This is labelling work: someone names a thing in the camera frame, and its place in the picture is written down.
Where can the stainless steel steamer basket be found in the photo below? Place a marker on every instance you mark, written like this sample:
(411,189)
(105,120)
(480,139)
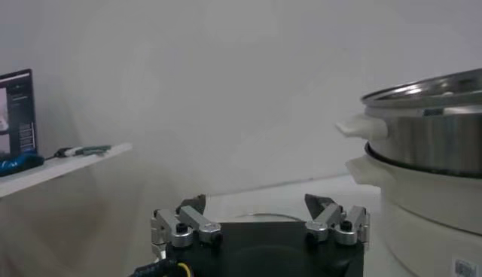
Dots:
(433,139)

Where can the white side table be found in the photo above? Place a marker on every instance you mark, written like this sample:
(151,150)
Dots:
(56,169)

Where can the round glass pot lid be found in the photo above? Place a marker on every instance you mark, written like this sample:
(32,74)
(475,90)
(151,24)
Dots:
(263,218)

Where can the white electric cooker base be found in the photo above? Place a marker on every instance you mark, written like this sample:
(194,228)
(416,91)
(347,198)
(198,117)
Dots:
(425,210)

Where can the blue object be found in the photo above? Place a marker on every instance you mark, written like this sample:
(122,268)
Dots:
(19,165)

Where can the green object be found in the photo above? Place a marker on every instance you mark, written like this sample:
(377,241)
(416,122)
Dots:
(94,150)

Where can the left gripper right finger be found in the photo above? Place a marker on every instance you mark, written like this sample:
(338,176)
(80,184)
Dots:
(331,222)

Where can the small white adapter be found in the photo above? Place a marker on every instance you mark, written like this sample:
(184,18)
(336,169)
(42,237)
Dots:
(73,151)

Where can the small black device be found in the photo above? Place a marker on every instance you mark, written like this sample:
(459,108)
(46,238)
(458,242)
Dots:
(62,152)

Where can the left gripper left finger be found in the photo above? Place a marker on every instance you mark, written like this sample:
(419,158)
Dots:
(196,222)

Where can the black computer monitor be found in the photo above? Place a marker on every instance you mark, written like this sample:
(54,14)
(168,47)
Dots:
(19,113)

